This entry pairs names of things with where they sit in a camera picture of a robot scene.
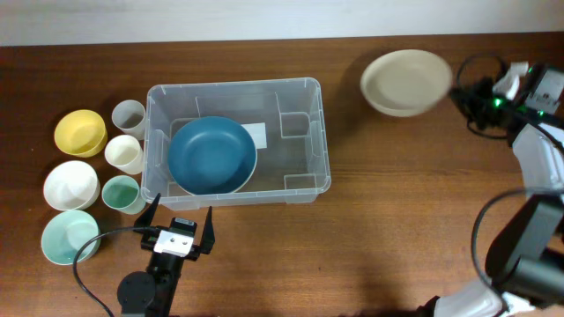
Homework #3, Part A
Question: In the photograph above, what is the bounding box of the green cup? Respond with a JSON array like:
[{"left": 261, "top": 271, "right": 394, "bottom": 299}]
[{"left": 101, "top": 175, "right": 145, "bottom": 215}]

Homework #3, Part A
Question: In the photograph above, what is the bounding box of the grey cup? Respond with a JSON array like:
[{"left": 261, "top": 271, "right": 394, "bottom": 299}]
[{"left": 111, "top": 100, "right": 146, "bottom": 140}]

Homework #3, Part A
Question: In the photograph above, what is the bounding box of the beige plate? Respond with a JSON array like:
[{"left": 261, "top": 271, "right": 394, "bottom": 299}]
[{"left": 360, "top": 49, "right": 453, "bottom": 117}]

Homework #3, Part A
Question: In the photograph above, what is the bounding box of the clear plastic storage bin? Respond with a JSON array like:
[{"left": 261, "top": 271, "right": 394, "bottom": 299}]
[{"left": 140, "top": 77, "right": 331, "bottom": 210}]

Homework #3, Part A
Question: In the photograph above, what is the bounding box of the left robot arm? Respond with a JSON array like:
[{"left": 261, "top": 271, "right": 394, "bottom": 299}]
[{"left": 117, "top": 196, "right": 215, "bottom": 317}]

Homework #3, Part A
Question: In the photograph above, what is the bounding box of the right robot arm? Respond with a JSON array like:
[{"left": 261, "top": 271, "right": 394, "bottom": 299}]
[{"left": 415, "top": 57, "right": 563, "bottom": 317}]

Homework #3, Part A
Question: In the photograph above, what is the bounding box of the yellow bowl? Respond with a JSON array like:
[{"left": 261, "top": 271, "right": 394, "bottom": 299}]
[{"left": 54, "top": 109, "right": 108, "bottom": 158}]

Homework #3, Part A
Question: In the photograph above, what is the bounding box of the cream plate front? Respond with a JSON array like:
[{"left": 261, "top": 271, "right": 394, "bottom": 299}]
[{"left": 229, "top": 146, "right": 258, "bottom": 193}]

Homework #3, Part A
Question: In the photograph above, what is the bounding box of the cream cup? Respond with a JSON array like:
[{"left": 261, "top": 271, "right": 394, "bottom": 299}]
[{"left": 104, "top": 135, "right": 144, "bottom": 175}]

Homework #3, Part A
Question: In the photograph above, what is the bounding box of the mint green bowl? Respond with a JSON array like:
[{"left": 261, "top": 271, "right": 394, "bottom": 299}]
[{"left": 41, "top": 210, "right": 100, "bottom": 266}]

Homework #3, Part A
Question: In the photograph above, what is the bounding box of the white bowl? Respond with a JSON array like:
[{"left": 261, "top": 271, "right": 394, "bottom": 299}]
[{"left": 43, "top": 160, "right": 101, "bottom": 211}]

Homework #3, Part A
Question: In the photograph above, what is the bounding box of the blue plate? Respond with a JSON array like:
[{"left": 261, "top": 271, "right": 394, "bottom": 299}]
[{"left": 167, "top": 116, "right": 257, "bottom": 195}]

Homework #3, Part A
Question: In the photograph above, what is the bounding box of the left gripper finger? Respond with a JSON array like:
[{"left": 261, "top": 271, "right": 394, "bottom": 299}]
[
  {"left": 134, "top": 193, "right": 161, "bottom": 228},
  {"left": 200, "top": 206, "right": 215, "bottom": 254}
]

